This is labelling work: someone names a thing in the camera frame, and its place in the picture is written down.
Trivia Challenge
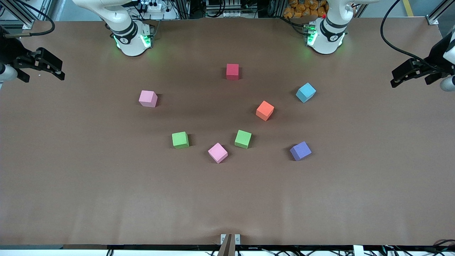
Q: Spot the orange foam block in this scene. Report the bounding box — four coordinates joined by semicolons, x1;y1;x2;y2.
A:
256;100;275;122

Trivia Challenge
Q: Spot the aluminium frame corner post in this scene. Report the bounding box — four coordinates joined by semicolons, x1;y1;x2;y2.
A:
0;0;36;30
427;0;455;25

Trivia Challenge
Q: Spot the pink foam block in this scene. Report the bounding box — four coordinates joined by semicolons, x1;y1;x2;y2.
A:
208;143;228;164
139;90;158;108

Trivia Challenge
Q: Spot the white terminal strip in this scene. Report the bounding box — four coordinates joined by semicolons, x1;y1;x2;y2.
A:
206;0;257;18

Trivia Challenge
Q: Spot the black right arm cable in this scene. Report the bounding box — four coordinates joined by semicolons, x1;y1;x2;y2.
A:
4;0;56;39

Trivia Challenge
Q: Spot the black cable bundle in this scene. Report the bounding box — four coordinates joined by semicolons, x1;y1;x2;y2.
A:
382;239;455;256

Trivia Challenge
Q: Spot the white power strip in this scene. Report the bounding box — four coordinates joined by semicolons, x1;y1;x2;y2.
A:
140;1;163;12

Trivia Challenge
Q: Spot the blue foam block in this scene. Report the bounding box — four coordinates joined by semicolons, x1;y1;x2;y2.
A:
296;82;316;103

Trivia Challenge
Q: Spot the green foam block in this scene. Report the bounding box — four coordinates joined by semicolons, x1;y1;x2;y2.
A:
172;131;190;149
235;130;252;149

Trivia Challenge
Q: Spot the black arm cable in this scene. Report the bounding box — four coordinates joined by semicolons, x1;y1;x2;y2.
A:
380;0;448;71
4;0;56;39

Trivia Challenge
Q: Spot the bag of orange fruit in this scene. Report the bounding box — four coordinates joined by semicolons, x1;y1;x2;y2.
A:
283;0;329;19

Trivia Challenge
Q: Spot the purple foam block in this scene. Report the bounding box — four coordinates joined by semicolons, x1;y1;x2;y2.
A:
290;141;312;161

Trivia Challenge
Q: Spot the aluminium profile post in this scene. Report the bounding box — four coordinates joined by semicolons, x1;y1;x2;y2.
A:
177;0;191;19

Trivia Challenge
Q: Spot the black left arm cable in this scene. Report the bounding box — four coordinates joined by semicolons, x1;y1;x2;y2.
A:
380;0;448;71

